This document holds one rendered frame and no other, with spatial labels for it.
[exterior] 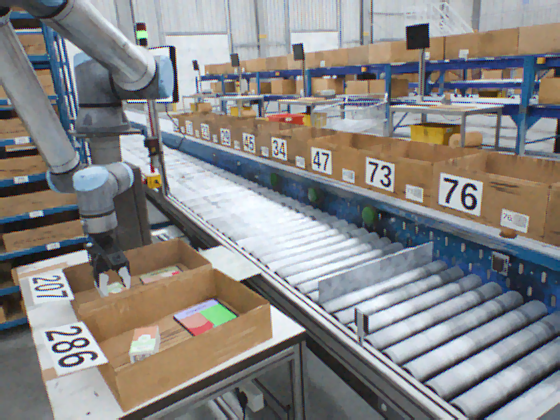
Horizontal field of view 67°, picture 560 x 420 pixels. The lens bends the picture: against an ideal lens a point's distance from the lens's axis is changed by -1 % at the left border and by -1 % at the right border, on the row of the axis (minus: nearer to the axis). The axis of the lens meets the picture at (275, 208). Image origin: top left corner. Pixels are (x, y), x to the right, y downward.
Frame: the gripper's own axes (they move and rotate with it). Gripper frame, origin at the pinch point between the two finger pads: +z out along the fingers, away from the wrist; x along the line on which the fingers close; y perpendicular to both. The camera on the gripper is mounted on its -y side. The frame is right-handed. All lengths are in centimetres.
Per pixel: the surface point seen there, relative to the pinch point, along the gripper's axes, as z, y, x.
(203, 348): -2.4, -44.6, 0.1
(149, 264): 0.8, 12.7, -17.5
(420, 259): 3, -54, -80
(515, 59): -54, 86, -594
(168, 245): -4.1, 11.2, -24.9
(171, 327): 3.0, -23.8, -3.5
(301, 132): -23, 58, -146
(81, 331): -6.5, -23.2, 17.9
